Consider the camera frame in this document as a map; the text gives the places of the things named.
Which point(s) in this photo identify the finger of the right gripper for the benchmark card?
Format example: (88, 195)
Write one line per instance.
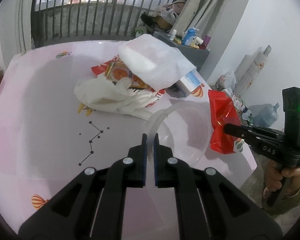
(244, 132)

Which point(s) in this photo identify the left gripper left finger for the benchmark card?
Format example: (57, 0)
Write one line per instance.
(92, 205)

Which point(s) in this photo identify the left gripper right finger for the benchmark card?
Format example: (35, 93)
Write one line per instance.
(208, 205)

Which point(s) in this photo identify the red plastic bag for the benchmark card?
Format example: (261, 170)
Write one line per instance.
(222, 112)

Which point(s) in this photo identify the clear plastic container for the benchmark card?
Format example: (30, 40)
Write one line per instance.
(185, 127)

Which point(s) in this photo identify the white floor trash bag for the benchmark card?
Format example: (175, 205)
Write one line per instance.
(226, 81)

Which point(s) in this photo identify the person's right hand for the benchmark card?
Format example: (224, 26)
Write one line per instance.
(274, 178)

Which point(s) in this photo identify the rolled printed wallpaper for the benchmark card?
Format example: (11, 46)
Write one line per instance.
(252, 72)

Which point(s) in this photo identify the small blue white box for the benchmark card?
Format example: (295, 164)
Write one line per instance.
(187, 84)

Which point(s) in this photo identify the dark grey cabinet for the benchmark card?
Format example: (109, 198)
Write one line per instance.
(196, 56)

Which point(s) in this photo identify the purple cup on cabinet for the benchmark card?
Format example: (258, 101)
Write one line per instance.
(206, 41)

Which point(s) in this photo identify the white cloth gloves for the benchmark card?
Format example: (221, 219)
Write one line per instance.
(101, 94)

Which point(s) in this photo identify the white plastic bag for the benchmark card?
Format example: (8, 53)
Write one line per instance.
(154, 62)

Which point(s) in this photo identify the blue detergent bottle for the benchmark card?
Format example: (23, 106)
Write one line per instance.
(189, 36)

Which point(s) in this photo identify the small white bottle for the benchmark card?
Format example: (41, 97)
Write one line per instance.
(173, 34)

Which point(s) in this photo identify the grey curtain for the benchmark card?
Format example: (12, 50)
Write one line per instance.
(207, 16)

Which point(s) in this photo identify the orange printed snack wrapper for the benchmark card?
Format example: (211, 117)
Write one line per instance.
(115, 69)

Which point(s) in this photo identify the metal balcony railing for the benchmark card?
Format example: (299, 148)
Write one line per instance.
(60, 21)

